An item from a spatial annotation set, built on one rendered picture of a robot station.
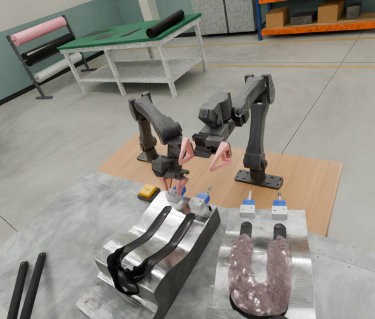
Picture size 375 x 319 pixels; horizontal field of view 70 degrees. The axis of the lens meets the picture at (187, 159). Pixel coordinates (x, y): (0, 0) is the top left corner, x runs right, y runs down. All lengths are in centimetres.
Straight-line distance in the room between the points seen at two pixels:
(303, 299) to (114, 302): 54
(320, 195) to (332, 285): 35
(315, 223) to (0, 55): 712
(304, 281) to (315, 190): 44
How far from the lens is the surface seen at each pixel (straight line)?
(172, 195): 104
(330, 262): 98
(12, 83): 753
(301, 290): 84
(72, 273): 118
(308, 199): 114
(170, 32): 402
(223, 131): 75
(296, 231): 96
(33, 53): 642
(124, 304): 94
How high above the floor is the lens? 163
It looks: 36 degrees down
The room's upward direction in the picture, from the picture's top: 17 degrees counter-clockwise
